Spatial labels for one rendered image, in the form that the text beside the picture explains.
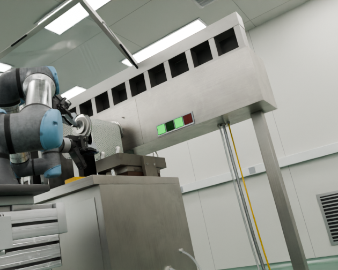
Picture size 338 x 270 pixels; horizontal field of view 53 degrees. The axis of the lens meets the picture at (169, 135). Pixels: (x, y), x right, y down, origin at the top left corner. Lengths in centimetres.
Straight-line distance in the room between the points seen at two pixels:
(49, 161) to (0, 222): 80
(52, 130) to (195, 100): 103
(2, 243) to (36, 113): 38
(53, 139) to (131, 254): 67
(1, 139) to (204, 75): 118
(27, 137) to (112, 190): 56
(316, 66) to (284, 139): 88
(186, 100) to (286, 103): 237
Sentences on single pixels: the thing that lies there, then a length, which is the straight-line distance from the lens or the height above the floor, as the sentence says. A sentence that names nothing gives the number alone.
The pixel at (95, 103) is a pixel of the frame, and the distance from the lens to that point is 236.
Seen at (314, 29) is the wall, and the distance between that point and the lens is 434.
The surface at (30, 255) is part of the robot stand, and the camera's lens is 101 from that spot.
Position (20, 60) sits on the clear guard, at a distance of 252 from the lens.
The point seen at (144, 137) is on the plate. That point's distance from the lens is 203.
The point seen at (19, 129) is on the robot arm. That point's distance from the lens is 102.
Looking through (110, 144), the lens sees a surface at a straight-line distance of 194.
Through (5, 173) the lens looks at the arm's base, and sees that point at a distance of 100.
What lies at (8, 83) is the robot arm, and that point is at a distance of 142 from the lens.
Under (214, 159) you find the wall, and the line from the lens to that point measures 436.
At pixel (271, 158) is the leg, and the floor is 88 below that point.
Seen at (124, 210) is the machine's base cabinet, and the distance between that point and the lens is 150.
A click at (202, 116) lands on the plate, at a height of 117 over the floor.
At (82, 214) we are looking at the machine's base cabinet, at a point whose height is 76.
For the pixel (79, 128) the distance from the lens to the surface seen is 190.
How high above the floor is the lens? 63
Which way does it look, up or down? 15 degrees up
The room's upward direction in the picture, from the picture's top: 12 degrees counter-clockwise
